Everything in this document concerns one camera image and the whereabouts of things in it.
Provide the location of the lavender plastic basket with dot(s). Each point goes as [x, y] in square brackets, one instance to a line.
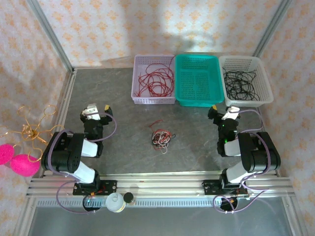
[152, 100]

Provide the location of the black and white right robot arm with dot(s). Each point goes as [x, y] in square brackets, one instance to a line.
[258, 152]

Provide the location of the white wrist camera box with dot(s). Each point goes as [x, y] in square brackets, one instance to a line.
[231, 111]
[91, 110]

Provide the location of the aluminium frame post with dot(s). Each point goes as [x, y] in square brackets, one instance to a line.
[270, 29]
[53, 37]

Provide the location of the pink fluffy ball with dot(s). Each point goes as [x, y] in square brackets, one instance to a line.
[24, 166]
[6, 153]

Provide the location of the teal plastic basket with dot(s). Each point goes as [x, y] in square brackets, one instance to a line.
[197, 81]

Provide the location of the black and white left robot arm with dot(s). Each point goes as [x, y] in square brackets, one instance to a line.
[66, 152]

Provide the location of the white round jar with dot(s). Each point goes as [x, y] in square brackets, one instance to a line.
[115, 202]

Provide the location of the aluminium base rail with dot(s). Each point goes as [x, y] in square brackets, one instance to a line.
[160, 184]

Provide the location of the small black round cap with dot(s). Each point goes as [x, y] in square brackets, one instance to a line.
[128, 197]

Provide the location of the white plastic basket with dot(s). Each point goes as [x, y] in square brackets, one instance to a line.
[265, 81]

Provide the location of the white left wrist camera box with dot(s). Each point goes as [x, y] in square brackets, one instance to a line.
[91, 110]

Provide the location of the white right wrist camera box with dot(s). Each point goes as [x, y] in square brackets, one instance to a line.
[231, 111]

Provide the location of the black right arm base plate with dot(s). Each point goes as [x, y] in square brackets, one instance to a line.
[209, 186]

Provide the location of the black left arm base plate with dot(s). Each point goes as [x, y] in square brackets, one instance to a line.
[110, 186]

